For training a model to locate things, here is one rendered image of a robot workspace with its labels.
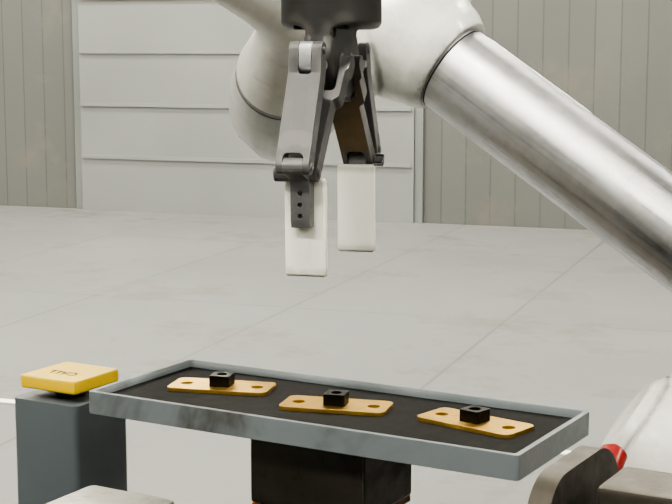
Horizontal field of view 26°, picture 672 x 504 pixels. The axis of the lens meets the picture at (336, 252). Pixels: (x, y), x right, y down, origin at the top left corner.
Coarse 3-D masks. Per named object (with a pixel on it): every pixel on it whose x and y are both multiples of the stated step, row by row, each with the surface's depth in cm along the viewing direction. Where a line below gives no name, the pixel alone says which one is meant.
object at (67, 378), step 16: (48, 368) 126; (64, 368) 126; (80, 368) 126; (96, 368) 126; (112, 368) 126; (32, 384) 123; (48, 384) 123; (64, 384) 122; (80, 384) 122; (96, 384) 124
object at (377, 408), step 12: (300, 396) 115; (312, 396) 115; (324, 396) 112; (336, 396) 112; (348, 396) 113; (288, 408) 112; (300, 408) 111; (312, 408) 111; (324, 408) 111; (336, 408) 111; (348, 408) 111; (360, 408) 111; (372, 408) 111; (384, 408) 111
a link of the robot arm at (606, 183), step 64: (384, 0) 156; (448, 0) 157; (384, 64) 157; (448, 64) 156; (512, 64) 156; (512, 128) 153; (576, 128) 151; (576, 192) 151; (640, 192) 148; (640, 256) 149
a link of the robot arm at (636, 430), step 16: (656, 384) 139; (640, 400) 139; (656, 400) 137; (624, 416) 142; (640, 416) 136; (656, 416) 135; (608, 432) 144; (624, 432) 137; (640, 432) 135; (656, 432) 135; (624, 448) 137; (640, 448) 135; (656, 448) 134; (640, 464) 135; (656, 464) 134
